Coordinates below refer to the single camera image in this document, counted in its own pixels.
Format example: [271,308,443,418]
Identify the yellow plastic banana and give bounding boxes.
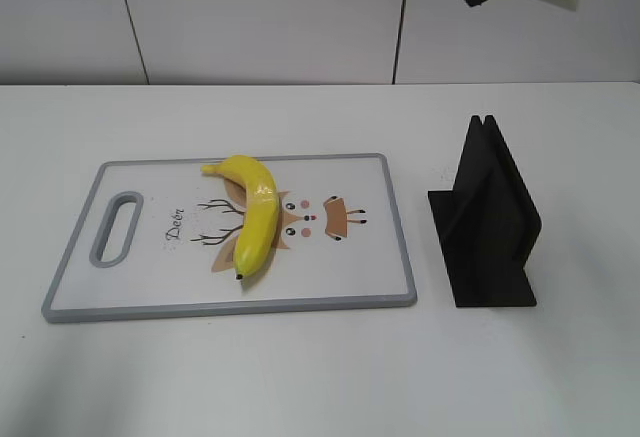
[201,155,280,280]

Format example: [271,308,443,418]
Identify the black knife stand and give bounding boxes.
[427,115,542,308]

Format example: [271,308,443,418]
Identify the white grey cutting board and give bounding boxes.
[42,153,417,323]

